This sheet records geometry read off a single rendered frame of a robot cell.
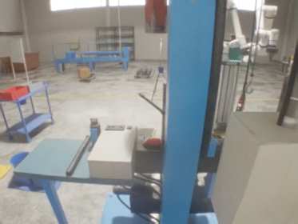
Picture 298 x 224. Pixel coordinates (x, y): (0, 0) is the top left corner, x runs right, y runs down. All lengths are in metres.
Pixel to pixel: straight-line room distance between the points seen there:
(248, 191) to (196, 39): 0.59
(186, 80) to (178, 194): 0.69
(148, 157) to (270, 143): 0.93
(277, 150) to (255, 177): 0.09
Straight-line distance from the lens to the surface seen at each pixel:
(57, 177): 1.20
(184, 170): 1.06
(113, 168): 1.02
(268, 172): 0.53
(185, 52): 0.80
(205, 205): 1.69
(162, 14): 1.20
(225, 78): 3.27
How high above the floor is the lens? 1.80
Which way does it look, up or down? 23 degrees down
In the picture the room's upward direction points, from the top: straight up
